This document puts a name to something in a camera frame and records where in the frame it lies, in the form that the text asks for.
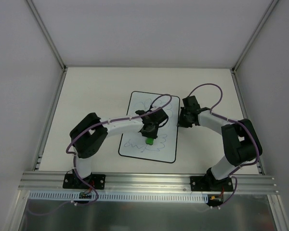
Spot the green whiteboard eraser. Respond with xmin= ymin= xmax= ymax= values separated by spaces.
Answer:
xmin=145 ymin=138 xmax=155 ymax=145

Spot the small whiteboard black frame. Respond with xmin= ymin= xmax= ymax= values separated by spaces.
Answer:
xmin=118 ymin=91 xmax=180 ymax=163

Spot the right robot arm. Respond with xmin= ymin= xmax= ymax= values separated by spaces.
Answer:
xmin=177 ymin=96 xmax=263 ymax=192

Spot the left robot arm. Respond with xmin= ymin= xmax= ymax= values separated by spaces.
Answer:
xmin=66 ymin=107 xmax=169 ymax=188

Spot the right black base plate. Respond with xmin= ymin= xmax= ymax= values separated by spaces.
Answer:
xmin=190 ymin=175 xmax=234 ymax=192

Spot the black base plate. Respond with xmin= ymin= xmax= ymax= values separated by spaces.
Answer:
xmin=62 ymin=172 xmax=106 ymax=190
xmin=190 ymin=175 xmax=234 ymax=192

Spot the aluminium mounting rail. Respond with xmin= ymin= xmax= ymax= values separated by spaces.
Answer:
xmin=18 ymin=171 xmax=279 ymax=195

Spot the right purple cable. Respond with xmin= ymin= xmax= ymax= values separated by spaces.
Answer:
xmin=189 ymin=83 xmax=261 ymax=206

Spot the purple cable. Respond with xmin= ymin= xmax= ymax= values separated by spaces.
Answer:
xmin=26 ymin=94 xmax=172 ymax=215
xmin=189 ymin=83 xmax=261 ymax=206

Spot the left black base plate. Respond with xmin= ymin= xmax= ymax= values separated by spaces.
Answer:
xmin=62 ymin=172 xmax=106 ymax=190

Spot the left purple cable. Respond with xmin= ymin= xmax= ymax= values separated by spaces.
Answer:
xmin=26 ymin=94 xmax=172 ymax=215

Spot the right aluminium frame post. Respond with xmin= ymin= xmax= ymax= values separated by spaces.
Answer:
xmin=232 ymin=0 xmax=280 ymax=174

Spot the aluminium frame post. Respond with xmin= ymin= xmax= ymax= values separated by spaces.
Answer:
xmin=232 ymin=0 xmax=280 ymax=174
xmin=25 ymin=0 xmax=67 ymax=171

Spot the left aluminium frame post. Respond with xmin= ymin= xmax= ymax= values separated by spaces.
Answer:
xmin=25 ymin=0 xmax=67 ymax=171

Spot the white slotted cable duct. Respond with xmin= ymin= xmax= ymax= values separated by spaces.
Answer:
xmin=28 ymin=191 xmax=209 ymax=204

